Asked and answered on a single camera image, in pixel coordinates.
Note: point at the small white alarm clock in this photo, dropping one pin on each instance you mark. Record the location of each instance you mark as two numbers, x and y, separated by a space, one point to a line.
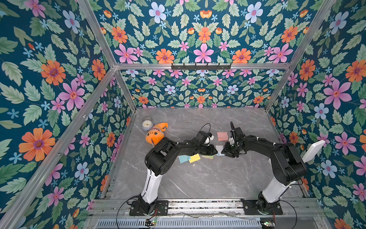
147 123

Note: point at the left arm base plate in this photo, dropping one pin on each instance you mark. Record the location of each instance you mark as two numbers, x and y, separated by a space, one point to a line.
148 208

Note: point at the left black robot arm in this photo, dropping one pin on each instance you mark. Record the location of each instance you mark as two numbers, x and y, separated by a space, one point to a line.
162 156

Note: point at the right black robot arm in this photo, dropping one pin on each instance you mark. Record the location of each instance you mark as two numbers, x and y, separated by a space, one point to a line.
287 165

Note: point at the green memo pad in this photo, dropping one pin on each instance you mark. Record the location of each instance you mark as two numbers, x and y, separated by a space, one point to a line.
209 157

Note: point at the blue memo pad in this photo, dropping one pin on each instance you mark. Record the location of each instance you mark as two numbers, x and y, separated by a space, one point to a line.
184 158

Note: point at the orange fish plush toy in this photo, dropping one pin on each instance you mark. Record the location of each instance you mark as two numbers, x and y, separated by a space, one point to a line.
156 133

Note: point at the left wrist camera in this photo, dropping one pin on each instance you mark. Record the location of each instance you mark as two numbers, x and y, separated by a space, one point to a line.
209 139

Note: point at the black hook rail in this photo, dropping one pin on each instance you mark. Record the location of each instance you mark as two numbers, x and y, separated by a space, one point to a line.
207 66

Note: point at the pale white memo pad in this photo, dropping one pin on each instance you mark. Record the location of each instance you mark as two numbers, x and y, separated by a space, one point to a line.
220 150

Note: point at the yellow memo pad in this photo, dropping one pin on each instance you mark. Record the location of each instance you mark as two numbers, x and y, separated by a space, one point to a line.
194 158

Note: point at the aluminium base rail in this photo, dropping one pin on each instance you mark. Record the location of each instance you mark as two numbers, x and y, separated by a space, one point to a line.
208 213

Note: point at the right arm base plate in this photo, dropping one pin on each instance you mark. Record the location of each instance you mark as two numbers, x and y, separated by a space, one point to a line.
261 207

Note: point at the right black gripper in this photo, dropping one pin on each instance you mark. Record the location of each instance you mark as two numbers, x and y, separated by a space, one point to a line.
229 150

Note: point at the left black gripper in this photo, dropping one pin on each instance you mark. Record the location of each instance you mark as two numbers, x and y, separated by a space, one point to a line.
211 148

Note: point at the pink memo pad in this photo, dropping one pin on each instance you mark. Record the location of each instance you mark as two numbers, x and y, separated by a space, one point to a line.
222 136

